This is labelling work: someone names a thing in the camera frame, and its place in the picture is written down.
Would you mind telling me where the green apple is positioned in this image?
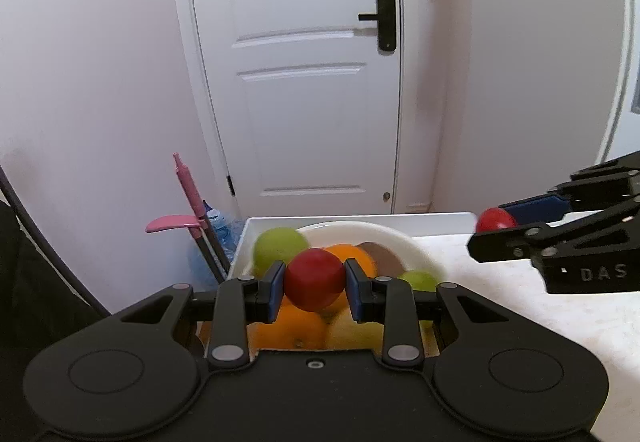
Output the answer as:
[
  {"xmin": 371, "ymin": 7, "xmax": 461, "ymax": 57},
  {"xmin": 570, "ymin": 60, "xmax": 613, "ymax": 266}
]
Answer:
[
  {"xmin": 253, "ymin": 228, "xmax": 309, "ymax": 276},
  {"xmin": 399, "ymin": 271, "xmax": 438, "ymax": 292}
]

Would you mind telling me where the brown kiwi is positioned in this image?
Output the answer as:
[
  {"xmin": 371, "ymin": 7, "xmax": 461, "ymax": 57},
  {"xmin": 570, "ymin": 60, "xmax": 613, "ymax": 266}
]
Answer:
[{"xmin": 358, "ymin": 242, "xmax": 405, "ymax": 277}]

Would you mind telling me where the large orange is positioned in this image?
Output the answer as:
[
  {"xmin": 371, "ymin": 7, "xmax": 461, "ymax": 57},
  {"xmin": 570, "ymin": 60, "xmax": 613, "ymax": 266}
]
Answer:
[
  {"xmin": 322, "ymin": 244, "xmax": 379, "ymax": 281},
  {"xmin": 248, "ymin": 297, "xmax": 326, "ymax": 352}
]

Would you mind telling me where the red cherry tomato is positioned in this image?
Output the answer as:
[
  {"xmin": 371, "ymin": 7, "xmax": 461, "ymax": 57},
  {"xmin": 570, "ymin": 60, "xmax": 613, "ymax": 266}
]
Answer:
[
  {"xmin": 475, "ymin": 207, "xmax": 518, "ymax": 233},
  {"xmin": 284, "ymin": 248, "xmax": 346, "ymax": 312}
]

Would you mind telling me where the white duck plate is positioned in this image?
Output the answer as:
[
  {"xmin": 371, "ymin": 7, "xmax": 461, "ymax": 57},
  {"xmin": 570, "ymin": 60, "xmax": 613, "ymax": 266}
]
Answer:
[{"xmin": 298, "ymin": 221, "xmax": 446, "ymax": 283}]

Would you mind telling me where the blue plastic water bottle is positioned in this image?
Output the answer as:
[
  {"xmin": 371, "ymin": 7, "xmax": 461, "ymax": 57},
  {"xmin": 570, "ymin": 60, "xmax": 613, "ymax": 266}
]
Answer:
[{"xmin": 186, "ymin": 199, "xmax": 248, "ymax": 285}]

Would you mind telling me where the white tray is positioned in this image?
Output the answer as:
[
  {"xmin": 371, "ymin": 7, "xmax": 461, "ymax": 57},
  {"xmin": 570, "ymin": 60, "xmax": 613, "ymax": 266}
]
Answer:
[{"xmin": 230, "ymin": 212, "xmax": 476, "ymax": 277}]

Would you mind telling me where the black clothes rack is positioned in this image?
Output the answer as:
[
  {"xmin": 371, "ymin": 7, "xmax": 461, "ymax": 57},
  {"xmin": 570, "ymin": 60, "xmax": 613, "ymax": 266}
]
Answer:
[{"xmin": 0, "ymin": 163, "xmax": 113, "ymax": 318}]

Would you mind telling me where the white door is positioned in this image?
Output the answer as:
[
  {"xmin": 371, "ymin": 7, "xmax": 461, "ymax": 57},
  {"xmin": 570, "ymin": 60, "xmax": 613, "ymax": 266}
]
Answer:
[{"xmin": 176, "ymin": 0, "xmax": 401, "ymax": 218}]

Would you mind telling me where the pink handled broom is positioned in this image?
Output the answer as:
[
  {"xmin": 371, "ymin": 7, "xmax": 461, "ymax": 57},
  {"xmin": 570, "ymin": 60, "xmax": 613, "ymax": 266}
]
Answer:
[{"xmin": 144, "ymin": 153, "xmax": 231, "ymax": 284}]

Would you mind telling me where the black door handle lock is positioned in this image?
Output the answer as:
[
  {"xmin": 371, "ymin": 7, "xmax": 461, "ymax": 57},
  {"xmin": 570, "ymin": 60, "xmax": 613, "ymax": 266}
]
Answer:
[{"xmin": 358, "ymin": 0, "xmax": 397, "ymax": 52}]

